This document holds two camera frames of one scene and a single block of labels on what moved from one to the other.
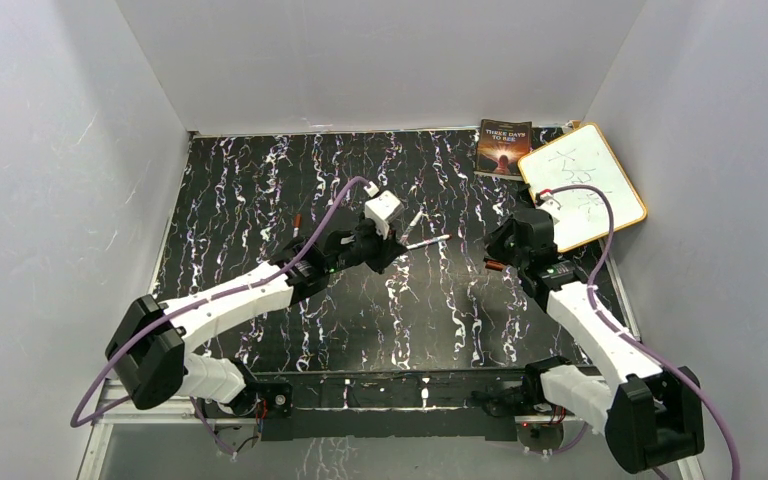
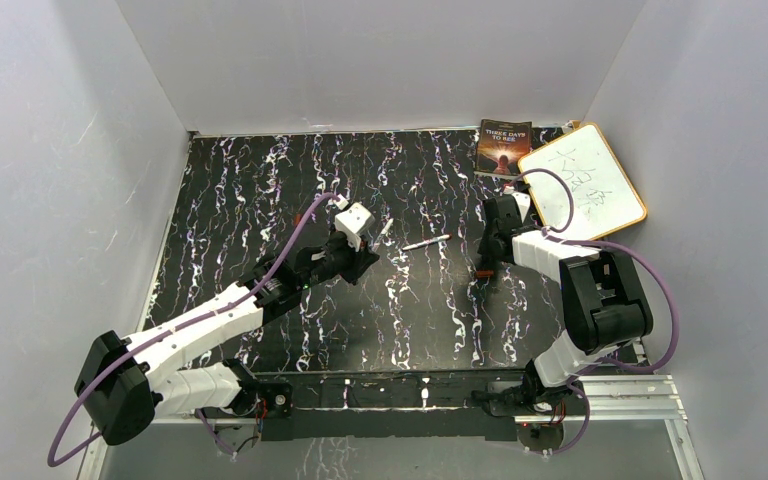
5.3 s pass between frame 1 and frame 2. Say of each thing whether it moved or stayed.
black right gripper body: moved
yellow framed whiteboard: stayed
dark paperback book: stayed
